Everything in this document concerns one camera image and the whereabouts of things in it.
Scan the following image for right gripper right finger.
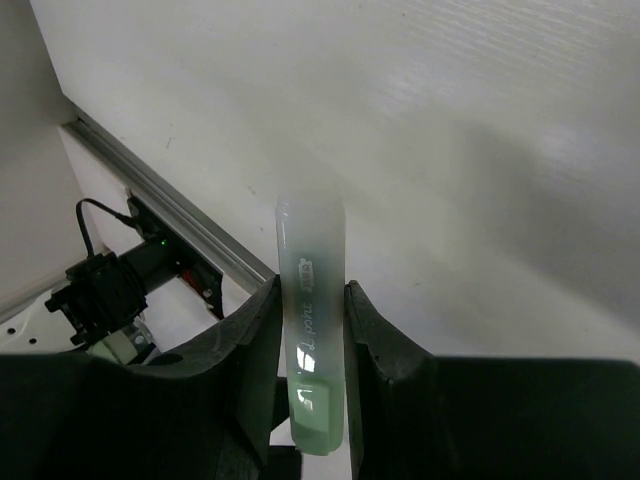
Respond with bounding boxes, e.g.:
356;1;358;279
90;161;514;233
344;282;639;479

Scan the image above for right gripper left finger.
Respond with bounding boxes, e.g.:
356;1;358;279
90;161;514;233
1;278;285;479

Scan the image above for green highlighter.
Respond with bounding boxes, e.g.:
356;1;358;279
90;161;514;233
276;190;346;456

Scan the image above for shiny white cover sheet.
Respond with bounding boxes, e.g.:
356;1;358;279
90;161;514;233
143;279;219;352

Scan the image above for aluminium rail frame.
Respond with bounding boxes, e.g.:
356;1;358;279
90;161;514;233
63;117;275;293

